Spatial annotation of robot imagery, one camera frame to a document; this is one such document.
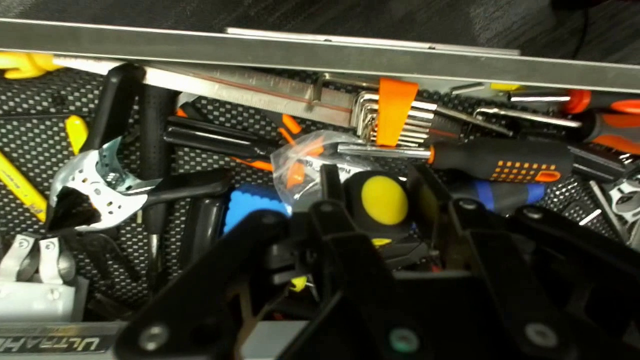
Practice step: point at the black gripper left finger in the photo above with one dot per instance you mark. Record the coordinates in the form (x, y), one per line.
(211, 309)

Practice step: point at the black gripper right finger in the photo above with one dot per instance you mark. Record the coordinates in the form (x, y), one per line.
(558, 291)

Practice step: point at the orange black screwdriver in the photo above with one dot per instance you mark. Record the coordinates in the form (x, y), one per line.
(487, 158)

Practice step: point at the open topmost metal drawer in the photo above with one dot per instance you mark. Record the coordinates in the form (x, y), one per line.
(367, 311)

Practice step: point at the yellow round tape measure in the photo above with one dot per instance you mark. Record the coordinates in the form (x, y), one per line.
(379, 204)

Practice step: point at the hand saw blade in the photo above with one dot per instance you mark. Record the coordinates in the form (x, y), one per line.
(256, 91)

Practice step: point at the orange hex key set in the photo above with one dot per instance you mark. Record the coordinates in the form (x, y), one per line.
(382, 115)

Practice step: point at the silver adjustable pliers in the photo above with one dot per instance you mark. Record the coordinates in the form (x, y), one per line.
(95, 191)

